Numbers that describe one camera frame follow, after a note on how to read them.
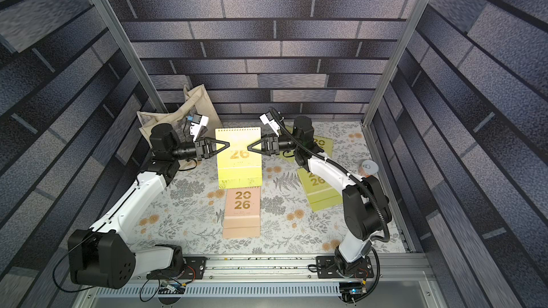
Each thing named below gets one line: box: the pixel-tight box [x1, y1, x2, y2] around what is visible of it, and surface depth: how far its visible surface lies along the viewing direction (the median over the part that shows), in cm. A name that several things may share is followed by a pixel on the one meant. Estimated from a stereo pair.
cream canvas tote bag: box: [136, 84, 223, 145], surface depth 87 cm
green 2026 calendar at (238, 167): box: [214, 126, 264, 190], surface depth 71 cm
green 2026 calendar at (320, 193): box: [296, 168, 344, 213], surface depth 94 cm
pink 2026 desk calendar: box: [223, 186, 261, 239], surface depth 87 cm
